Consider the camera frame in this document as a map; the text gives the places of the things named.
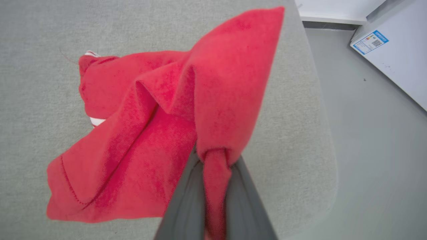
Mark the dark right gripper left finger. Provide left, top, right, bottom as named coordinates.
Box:
left=154, top=145, right=206, bottom=240

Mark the red and white shirt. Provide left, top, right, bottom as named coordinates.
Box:
left=46, top=7, right=285, bottom=240

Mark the blue and white label sticker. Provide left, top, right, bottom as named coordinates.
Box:
left=352, top=30, right=390, bottom=55

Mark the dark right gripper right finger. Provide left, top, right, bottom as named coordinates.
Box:
left=224, top=155, right=278, bottom=240

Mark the white appliance cabinet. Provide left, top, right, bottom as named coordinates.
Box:
left=349, top=0, right=427, bottom=112

